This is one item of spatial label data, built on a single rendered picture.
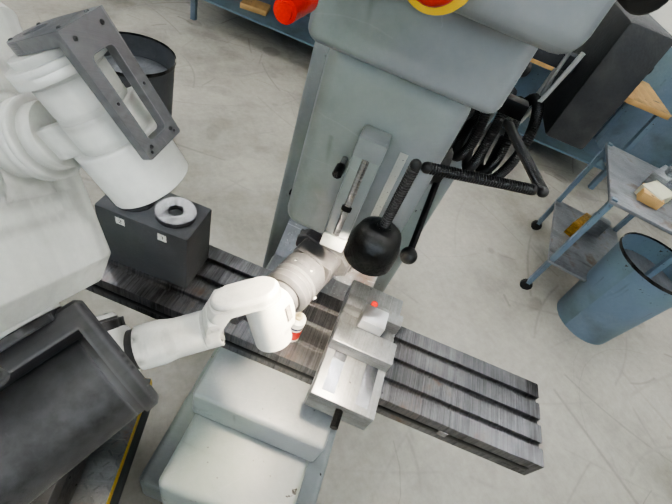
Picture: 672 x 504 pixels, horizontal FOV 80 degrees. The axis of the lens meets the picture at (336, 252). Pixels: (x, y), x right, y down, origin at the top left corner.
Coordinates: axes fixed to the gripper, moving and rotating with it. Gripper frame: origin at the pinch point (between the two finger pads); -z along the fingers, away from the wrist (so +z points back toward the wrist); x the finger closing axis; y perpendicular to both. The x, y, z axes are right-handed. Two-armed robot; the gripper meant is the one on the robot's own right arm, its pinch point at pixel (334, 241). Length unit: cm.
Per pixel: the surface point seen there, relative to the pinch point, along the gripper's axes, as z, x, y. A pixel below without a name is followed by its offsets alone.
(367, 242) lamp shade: 20.5, -9.5, -23.5
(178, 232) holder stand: 11.4, 31.0, 13.1
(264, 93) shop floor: -228, 171, 121
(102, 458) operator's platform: 43, 28, 84
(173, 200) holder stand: 5.8, 38.1, 11.8
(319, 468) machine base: 1, -29, 103
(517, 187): 10.9, -20.9, -35.0
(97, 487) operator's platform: 49, 23, 84
